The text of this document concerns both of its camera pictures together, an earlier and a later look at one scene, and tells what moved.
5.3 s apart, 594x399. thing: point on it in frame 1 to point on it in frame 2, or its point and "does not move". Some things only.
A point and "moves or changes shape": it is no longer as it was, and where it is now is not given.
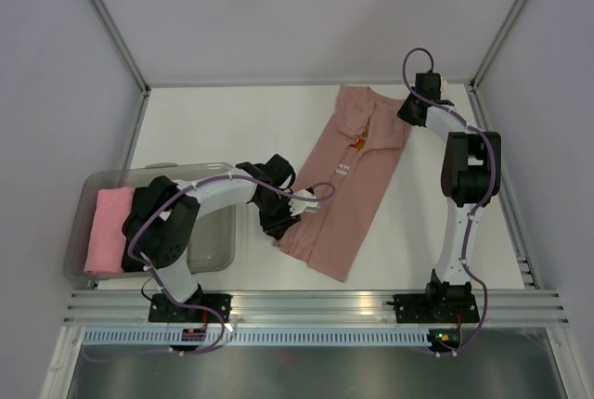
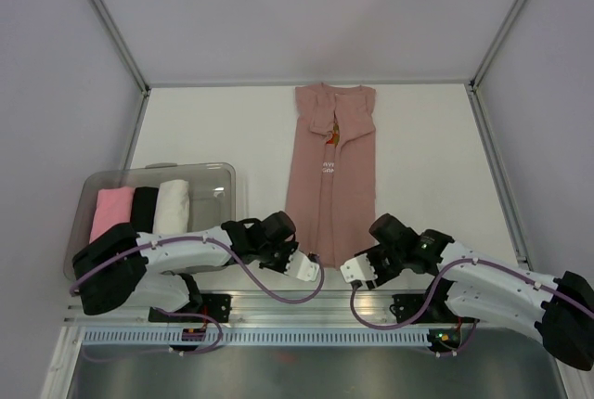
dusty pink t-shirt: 359,148 moves or changes shape
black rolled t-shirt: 137,213 does not move
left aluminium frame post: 109,21 does not move
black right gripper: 404,114 to 381,276
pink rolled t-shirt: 107,246 does not move
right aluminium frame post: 509,20 does not move
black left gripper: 277,227 to 290,248
